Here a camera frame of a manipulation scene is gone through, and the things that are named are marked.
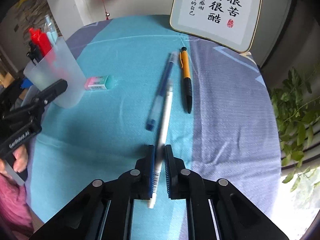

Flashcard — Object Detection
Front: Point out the black dark-blue ballpoint pen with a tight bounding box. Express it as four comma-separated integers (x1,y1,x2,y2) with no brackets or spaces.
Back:
27,41,43,65

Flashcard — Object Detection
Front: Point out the grey-grip clear gel pen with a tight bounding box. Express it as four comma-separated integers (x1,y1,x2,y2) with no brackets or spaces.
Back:
44,15,58,47

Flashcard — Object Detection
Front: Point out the red utility knife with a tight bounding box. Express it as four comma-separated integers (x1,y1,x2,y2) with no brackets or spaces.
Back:
29,28,52,57

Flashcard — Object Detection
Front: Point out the green potted plant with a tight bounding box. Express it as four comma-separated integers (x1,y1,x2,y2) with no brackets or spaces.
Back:
268,66,319,191

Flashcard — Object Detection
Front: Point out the blue grey tablecloth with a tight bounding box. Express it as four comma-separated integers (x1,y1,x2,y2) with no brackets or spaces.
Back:
26,15,280,222

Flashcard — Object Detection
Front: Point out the white cabinet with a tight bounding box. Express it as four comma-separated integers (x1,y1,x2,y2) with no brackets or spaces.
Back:
42,0,181,41

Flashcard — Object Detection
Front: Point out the white slim pen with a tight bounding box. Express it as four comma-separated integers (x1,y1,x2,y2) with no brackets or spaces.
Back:
148,79,173,209

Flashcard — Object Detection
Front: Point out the translucent white plastic cup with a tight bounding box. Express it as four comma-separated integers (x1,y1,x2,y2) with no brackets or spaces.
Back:
23,37,86,108

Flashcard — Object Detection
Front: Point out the framed calligraphy sign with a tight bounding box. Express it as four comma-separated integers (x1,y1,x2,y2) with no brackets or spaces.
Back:
170,0,262,53

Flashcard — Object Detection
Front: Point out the orange black pen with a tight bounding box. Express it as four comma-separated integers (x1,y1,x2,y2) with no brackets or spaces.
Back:
179,47,193,114

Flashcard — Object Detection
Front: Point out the person's left hand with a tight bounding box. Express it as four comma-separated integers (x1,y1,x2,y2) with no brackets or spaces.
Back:
0,143,29,178

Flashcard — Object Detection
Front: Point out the pink green eraser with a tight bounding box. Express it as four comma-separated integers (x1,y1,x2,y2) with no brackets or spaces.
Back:
85,75,114,90

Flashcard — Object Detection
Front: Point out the blue clear gel pen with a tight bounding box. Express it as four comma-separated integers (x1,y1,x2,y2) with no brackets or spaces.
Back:
146,51,177,131

